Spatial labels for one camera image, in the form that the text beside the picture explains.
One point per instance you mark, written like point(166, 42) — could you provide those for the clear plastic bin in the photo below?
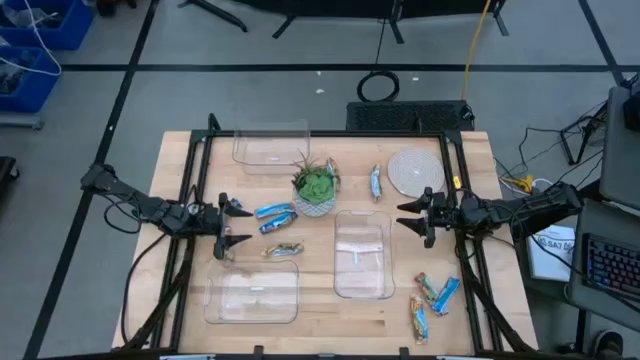
point(270, 150)
point(250, 292)
point(364, 255)

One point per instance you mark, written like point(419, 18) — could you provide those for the yellow power plug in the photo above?
point(520, 184)

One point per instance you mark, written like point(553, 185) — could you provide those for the black stand leg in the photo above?
point(220, 15)

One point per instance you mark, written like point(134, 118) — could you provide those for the yellow blue granola bar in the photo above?
point(419, 320)

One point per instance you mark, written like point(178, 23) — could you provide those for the white printed box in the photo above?
point(550, 260)

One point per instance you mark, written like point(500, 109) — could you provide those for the person's shoe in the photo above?
point(607, 344)

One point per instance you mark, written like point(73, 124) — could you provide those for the silver blue granola bar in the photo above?
point(376, 183)

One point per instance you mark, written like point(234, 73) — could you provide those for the black desk device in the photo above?
point(634, 112)

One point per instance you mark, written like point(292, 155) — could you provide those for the succulent in patterned pot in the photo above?
point(314, 190)

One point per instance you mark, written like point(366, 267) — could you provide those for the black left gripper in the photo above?
point(205, 219)

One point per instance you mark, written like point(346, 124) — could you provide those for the colourful granola bar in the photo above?
point(236, 203)
point(332, 166)

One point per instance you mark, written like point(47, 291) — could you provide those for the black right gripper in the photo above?
point(452, 214)

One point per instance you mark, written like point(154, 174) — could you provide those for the black backlit keyboard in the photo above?
point(612, 265)

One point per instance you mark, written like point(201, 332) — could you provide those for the red green granola bar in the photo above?
point(426, 287)

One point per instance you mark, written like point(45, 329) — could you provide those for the blue storage crate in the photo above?
point(65, 25)
point(35, 87)

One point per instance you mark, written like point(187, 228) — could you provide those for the grey desk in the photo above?
point(620, 160)

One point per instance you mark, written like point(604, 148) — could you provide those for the brown and blue granola bar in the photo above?
point(282, 250)

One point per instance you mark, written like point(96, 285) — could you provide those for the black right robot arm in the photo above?
point(540, 202)

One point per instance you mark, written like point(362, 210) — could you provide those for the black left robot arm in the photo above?
point(125, 192)

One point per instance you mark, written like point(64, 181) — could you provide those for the yellow tag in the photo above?
point(456, 182)

